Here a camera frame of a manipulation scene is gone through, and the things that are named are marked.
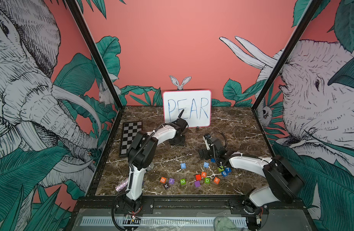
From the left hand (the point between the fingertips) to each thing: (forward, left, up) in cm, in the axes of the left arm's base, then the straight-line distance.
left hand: (181, 141), depth 98 cm
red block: (-24, -9, -2) cm, 26 cm away
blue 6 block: (-23, -25, -1) cm, 34 cm away
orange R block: (-27, -19, 0) cm, 33 cm away
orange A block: (-23, -12, 0) cm, 26 cm away
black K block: (-29, +10, -1) cm, 30 cm away
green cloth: (-47, -18, 0) cm, 51 cm away
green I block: (-21, -23, 0) cm, 31 cm away
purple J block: (-26, +7, -1) cm, 27 cm away
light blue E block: (-17, 0, -1) cm, 17 cm away
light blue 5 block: (-17, -15, -1) cm, 23 cm away
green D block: (-27, -14, 0) cm, 30 cm away
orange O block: (-25, +12, 0) cm, 28 cm away
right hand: (-7, -14, +3) cm, 16 cm away
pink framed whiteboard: (+22, -12, +14) cm, 28 cm away
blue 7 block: (-21, -28, 0) cm, 35 cm away
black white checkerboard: (+10, +38, +1) cm, 39 cm away
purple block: (-28, -8, -2) cm, 29 cm away
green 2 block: (-27, 0, -1) cm, 27 cm away
